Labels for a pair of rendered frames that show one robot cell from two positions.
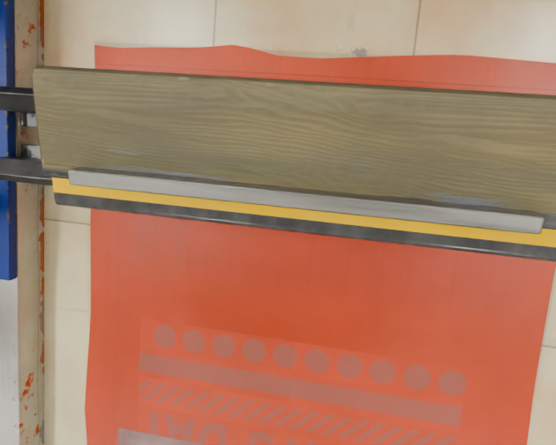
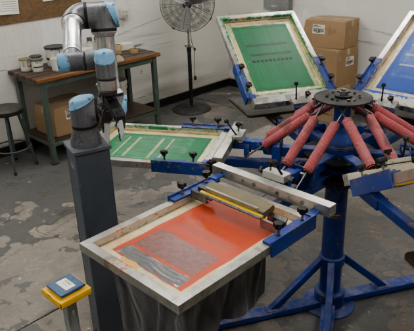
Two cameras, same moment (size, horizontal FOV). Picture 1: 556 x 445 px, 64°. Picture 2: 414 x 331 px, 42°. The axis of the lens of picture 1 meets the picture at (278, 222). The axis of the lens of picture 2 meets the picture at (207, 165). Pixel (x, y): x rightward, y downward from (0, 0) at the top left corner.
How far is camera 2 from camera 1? 2.20 m
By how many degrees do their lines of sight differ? 67
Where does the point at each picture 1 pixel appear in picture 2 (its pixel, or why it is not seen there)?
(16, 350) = (162, 208)
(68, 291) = (175, 213)
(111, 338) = (176, 220)
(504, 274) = (253, 237)
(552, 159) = (263, 205)
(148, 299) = (189, 219)
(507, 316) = (249, 241)
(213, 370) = (190, 229)
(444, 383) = (230, 244)
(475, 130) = (257, 201)
